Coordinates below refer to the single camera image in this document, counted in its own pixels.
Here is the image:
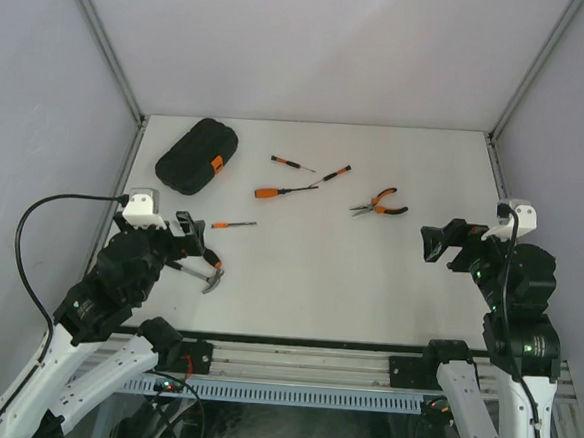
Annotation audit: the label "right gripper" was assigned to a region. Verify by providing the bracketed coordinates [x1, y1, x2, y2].
[416, 213, 519, 310]

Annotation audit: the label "black plastic tool case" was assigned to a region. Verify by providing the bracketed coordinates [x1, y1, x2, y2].
[154, 118, 239, 196]

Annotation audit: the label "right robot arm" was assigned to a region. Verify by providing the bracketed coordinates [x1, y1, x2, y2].
[420, 217, 561, 438]

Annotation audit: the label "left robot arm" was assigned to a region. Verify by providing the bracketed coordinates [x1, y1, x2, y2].
[0, 211, 205, 438]

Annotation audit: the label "small orange chisel bit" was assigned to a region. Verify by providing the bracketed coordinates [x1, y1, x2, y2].
[210, 221, 258, 229]

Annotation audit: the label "small claw hammer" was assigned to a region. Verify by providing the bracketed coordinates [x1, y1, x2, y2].
[167, 262, 224, 294]

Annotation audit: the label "small orange precision screwdriver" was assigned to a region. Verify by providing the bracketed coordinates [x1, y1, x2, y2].
[270, 155, 316, 174]

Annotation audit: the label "black handled screwdriver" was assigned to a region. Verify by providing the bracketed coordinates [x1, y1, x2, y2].
[202, 248, 223, 270]

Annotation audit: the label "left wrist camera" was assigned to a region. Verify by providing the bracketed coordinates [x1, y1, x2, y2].
[122, 188, 167, 229]

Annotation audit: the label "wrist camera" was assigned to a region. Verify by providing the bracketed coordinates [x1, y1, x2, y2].
[122, 188, 167, 229]
[490, 198, 538, 240]

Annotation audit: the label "orange handled needle-nose pliers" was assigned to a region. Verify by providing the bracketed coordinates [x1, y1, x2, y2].
[350, 187, 408, 217]

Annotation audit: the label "large orange handled screwdriver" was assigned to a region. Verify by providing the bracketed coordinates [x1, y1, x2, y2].
[254, 185, 317, 200]

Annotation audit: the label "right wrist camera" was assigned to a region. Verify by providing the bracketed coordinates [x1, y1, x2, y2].
[490, 198, 538, 240]

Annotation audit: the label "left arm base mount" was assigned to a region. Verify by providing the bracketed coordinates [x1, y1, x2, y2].
[157, 340, 214, 375]

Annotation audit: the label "aluminium frame rail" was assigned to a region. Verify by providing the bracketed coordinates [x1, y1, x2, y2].
[110, 331, 577, 403]

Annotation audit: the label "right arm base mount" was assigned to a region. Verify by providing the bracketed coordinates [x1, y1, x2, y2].
[388, 339, 474, 391]

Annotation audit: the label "blue slotted cable duct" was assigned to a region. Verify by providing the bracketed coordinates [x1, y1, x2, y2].
[115, 374, 424, 415]

